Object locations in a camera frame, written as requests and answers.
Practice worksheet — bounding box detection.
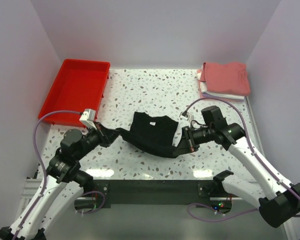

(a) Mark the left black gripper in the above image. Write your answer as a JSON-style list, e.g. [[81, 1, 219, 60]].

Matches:
[[75, 120, 121, 160]]

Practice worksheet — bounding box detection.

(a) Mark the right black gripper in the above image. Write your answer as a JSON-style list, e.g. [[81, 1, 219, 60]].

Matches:
[[173, 125, 214, 157]]

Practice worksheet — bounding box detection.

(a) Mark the black t shirt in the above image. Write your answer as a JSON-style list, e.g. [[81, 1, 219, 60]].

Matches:
[[116, 112, 179, 159]]

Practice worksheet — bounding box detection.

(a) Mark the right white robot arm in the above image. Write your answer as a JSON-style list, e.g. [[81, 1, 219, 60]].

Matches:
[[176, 106, 300, 228]]

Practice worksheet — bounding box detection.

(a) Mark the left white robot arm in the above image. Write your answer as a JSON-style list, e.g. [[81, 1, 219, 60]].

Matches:
[[0, 122, 120, 240]]

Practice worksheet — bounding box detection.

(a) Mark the lavender folded t shirt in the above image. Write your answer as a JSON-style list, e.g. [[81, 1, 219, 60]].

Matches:
[[202, 92, 244, 101]]

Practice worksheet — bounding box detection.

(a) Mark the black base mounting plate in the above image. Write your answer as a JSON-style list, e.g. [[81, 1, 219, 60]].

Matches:
[[74, 178, 242, 214]]

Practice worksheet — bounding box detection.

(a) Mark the red plastic tray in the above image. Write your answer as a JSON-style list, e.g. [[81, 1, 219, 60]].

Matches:
[[38, 59, 110, 119]]

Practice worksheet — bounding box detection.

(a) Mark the pink folded t shirt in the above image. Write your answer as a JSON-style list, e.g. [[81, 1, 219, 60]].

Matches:
[[200, 62, 251, 96]]

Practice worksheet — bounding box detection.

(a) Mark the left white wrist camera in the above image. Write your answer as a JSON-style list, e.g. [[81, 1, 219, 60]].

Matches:
[[79, 108, 96, 129]]

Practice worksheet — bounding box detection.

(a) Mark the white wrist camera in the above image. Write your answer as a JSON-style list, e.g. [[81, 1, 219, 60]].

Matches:
[[179, 111, 194, 122], [79, 108, 96, 129]]

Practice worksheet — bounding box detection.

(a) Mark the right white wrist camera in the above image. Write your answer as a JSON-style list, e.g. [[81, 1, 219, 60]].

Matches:
[[179, 111, 194, 122]]

